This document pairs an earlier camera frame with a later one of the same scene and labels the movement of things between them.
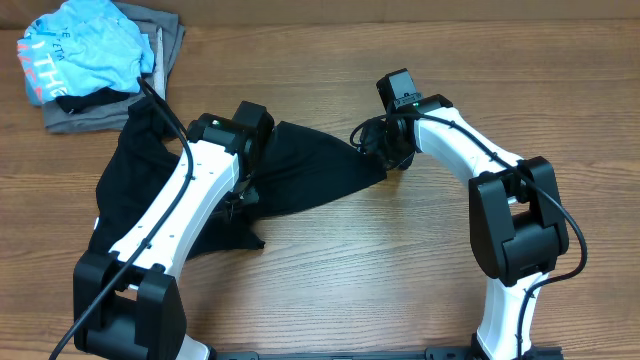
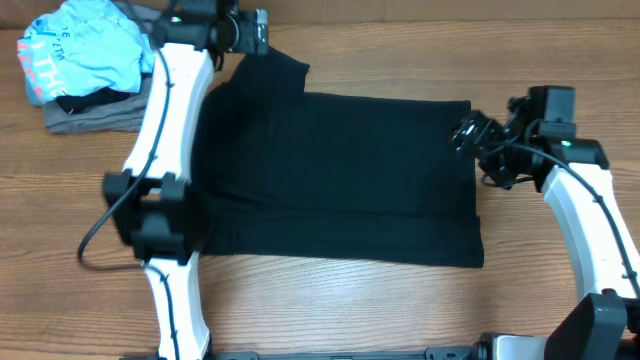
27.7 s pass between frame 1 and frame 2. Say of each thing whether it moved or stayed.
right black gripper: moved
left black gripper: moved
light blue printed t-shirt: stayed
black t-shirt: moved
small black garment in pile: stayed
